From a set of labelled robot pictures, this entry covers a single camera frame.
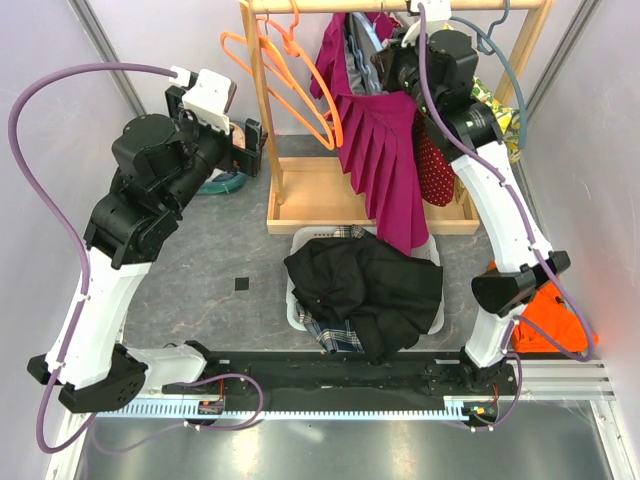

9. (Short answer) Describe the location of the floral pink cloth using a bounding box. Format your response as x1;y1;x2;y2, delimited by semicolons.
230;122;246;149

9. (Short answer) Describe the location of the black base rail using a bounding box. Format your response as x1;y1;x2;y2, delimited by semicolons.
162;349;516;414

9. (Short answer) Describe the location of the small black floor square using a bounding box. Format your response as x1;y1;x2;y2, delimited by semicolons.
234;277;250;291

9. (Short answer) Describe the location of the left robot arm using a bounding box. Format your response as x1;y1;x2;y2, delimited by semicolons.
55;87;266;414

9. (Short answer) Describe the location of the white cable duct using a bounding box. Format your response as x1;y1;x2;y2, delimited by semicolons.
97;397;469;421

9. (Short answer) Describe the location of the black pleated skirt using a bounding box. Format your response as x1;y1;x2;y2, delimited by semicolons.
284;231;443;364

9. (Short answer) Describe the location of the magenta skirt grey lining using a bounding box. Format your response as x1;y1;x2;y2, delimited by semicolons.
315;13;429;255

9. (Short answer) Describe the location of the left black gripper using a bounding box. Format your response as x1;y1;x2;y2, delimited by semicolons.
164;86;268;214

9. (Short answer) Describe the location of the light blue hanger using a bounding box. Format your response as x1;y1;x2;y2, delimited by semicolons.
345;12;382;95

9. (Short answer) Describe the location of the orange plastic hanger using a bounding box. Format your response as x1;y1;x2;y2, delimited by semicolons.
220;13;334;150

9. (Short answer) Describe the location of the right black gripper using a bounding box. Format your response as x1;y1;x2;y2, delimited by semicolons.
374;24;440;117

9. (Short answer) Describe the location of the white perforated basket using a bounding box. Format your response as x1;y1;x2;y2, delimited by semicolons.
285;225;445;335

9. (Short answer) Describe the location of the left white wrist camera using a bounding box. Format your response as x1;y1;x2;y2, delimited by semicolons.
170;66;237;135

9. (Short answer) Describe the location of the wooden clothes rack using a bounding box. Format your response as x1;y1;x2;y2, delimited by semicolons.
240;0;554;235

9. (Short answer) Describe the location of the slate blue hanger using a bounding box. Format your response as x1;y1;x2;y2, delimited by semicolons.
451;0;528;149

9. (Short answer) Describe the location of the teal laundry basket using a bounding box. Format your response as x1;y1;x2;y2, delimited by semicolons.
198;169;248;195

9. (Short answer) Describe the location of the red polka dot skirt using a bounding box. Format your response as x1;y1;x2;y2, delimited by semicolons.
412;112;456;207

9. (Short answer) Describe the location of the navy plaid skirt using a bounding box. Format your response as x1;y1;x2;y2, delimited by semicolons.
297;225;375;354

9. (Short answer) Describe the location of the orange cloth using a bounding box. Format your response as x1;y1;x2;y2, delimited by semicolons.
508;281;588;355

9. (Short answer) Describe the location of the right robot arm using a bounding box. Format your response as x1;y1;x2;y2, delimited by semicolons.
371;28;570;394

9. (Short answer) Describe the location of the lemon print garment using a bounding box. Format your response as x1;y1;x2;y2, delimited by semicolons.
471;76;520;162

